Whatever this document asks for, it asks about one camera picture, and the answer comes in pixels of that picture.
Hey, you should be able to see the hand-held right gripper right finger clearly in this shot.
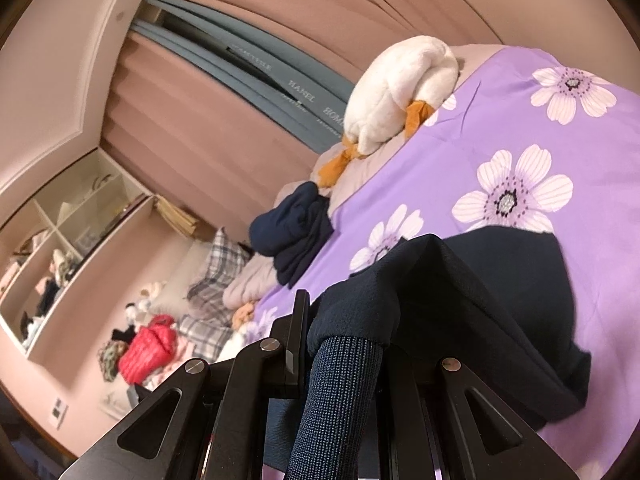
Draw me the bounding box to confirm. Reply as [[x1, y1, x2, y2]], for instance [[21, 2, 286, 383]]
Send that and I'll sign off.
[[380, 354, 581, 480]]

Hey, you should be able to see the pink curtain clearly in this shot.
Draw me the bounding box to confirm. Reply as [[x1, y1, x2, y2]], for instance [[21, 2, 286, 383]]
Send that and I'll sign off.
[[100, 0, 501, 261]]

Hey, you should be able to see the stack of tan books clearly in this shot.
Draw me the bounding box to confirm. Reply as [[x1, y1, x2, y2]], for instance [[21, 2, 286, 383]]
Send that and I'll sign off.
[[154, 194, 202, 237]]

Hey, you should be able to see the green patterned bag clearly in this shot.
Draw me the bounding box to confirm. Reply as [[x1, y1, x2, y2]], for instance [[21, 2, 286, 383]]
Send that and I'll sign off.
[[97, 340, 129, 382]]

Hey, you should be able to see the white goose plush toy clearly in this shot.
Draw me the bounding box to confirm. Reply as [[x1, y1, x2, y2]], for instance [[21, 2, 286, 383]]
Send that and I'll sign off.
[[317, 35, 461, 190]]

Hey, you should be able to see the navy sweater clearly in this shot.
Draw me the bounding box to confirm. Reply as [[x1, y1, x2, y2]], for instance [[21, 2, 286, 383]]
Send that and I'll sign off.
[[285, 225, 593, 480]]

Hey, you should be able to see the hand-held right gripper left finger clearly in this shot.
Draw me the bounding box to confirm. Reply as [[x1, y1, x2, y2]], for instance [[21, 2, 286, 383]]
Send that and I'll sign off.
[[59, 289, 313, 480]]

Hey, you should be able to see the folded navy garment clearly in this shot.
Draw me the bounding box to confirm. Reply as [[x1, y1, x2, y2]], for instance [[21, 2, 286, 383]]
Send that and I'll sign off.
[[272, 225, 335, 290], [249, 181, 333, 257]]

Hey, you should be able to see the purple floral bedsheet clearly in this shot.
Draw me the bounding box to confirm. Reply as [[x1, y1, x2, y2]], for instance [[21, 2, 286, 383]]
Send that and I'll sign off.
[[245, 45, 640, 480]]

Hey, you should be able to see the small white plush toy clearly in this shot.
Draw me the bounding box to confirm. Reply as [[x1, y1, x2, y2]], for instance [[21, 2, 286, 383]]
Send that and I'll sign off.
[[139, 281, 167, 312]]

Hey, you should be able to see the peach floral cloth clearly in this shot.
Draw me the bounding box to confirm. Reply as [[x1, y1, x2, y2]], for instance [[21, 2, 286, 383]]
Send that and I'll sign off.
[[231, 301, 260, 332]]

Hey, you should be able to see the white wall switch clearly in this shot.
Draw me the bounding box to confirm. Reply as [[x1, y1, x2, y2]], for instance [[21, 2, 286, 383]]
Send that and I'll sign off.
[[49, 397, 69, 429]]

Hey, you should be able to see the grey plaid pillow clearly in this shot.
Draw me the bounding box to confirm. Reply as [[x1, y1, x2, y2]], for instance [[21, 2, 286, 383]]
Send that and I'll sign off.
[[177, 314, 237, 362], [187, 227, 252, 311]]

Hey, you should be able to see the white shelf unit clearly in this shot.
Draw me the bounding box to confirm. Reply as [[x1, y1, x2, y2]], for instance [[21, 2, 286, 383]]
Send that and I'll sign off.
[[0, 147, 154, 362]]

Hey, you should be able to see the pile of mixed clothes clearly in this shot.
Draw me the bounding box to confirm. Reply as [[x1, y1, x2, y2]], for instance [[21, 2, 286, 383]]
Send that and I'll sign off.
[[19, 247, 82, 352]]

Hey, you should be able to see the red puffer jacket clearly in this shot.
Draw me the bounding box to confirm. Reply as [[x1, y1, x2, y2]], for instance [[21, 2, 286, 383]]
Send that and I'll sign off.
[[119, 313, 178, 387]]

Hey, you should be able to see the black cloth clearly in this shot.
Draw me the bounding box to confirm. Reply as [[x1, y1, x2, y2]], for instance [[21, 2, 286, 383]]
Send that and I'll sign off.
[[111, 326, 147, 347]]

